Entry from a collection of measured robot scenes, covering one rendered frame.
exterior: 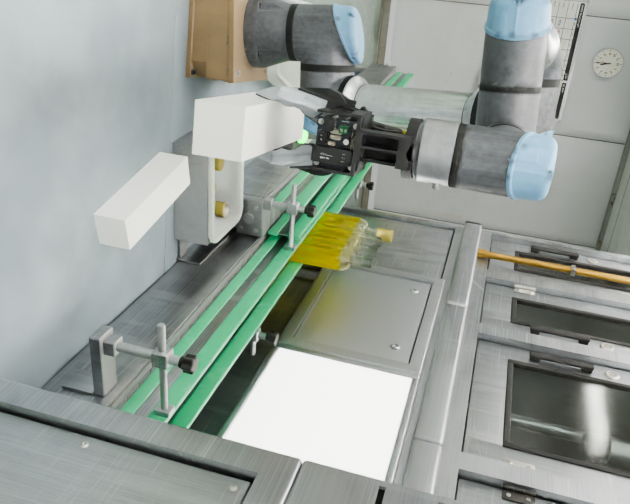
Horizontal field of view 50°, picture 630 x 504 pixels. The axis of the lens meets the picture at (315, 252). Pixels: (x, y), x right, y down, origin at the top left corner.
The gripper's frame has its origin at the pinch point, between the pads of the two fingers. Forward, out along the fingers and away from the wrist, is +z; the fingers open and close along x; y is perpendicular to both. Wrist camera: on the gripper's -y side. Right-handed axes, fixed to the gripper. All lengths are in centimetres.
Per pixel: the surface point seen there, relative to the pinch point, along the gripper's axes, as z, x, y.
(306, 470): -15.6, 34.1, 20.1
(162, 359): 13.1, 37.5, -1.3
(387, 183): 82, 143, -690
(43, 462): 12.2, 36.5, 27.9
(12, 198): 34.3, 15.1, 4.6
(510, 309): -42, 54, -101
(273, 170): 26, 24, -86
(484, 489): -39, 65, -31
